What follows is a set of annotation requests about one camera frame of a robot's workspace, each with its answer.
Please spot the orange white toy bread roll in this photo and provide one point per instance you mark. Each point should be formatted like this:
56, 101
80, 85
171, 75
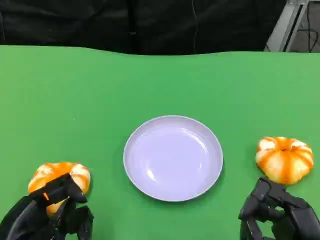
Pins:
80, 175
285, 162

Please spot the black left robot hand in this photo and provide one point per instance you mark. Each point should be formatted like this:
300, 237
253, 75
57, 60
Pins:
22, 222

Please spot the aluminium frame post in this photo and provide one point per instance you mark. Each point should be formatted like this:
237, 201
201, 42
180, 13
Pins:
285, 27

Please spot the green table cloth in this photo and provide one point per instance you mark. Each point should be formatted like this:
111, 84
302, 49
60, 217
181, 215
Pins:
160, 82

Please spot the black backdrop curtain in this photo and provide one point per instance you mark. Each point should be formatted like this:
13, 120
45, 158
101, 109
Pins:
100, 22

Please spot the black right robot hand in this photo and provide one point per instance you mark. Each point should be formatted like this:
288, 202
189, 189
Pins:
300, 220

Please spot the lilac plate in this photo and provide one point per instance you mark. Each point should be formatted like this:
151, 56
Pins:
172, 160

